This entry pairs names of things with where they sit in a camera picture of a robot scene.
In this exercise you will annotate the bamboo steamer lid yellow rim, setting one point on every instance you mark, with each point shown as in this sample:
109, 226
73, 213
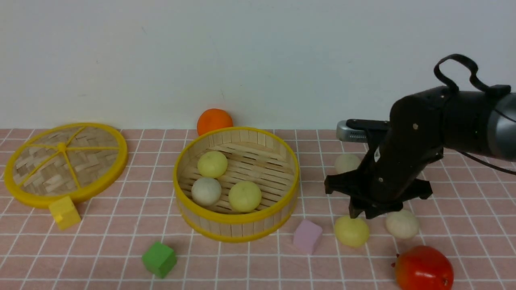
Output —
78, 160

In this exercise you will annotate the white bun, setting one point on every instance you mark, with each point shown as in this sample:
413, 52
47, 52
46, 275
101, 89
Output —
206, 191
402, 224
346, 162

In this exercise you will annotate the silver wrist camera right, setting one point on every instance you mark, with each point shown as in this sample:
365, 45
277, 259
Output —
360, 130

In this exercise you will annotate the green cube block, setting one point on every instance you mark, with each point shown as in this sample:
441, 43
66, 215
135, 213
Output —
159, 259

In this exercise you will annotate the bamboo steamer tray yellow rim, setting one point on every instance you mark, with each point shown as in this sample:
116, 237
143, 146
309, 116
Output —
252, 154

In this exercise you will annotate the yellow cube block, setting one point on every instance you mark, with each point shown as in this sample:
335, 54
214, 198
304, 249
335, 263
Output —
64, 213

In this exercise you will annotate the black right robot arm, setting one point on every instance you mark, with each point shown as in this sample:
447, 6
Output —
420, 127

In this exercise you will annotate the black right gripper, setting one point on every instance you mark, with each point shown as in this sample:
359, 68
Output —
387, 176

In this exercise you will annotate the pink cube block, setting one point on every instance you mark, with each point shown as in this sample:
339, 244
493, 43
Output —
307, 235

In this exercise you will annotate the orange fruit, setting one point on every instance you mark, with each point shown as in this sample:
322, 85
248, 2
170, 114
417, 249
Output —
213, 119

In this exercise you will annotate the yellow bun bottom edge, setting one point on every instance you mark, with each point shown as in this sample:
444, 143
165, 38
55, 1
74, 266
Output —
245, 196

